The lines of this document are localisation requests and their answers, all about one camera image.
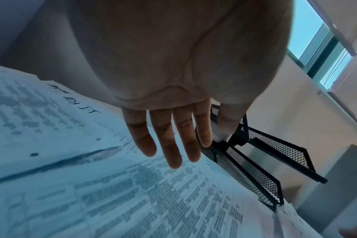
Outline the person's right hand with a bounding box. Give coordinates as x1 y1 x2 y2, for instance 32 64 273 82
339 226 357 238

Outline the person's left hand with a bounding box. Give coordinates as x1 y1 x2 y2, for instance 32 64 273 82
67 0 294 170

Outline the pile of printed papers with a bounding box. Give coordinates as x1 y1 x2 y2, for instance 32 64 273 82
0 63 324 238

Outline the white box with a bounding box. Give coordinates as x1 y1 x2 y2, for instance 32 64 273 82
296 144 357 238

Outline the black mesh paper tray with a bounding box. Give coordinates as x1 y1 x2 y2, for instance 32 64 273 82
196 104 328 213

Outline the window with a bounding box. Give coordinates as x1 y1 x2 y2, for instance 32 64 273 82
287 0 353 89

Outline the white roller blind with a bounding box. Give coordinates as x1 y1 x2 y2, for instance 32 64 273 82
308 0 357 131

